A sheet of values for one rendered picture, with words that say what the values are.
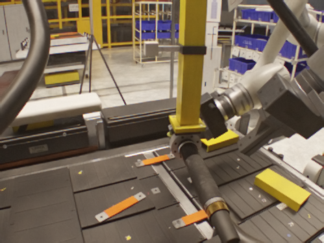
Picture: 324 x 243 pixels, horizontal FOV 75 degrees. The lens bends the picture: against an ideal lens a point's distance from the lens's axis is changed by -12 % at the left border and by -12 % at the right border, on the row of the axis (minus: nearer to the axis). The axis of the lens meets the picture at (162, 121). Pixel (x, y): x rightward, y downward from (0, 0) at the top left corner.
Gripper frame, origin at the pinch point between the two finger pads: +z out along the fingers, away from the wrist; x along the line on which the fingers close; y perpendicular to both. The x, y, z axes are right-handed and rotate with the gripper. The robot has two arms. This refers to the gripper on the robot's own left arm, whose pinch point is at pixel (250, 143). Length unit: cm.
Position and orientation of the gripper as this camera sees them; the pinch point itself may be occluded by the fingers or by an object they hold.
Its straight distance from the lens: 47.2
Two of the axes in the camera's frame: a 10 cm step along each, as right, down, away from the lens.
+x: -8.5, -4.0, -3.5
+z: -5.3, 6.1, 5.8
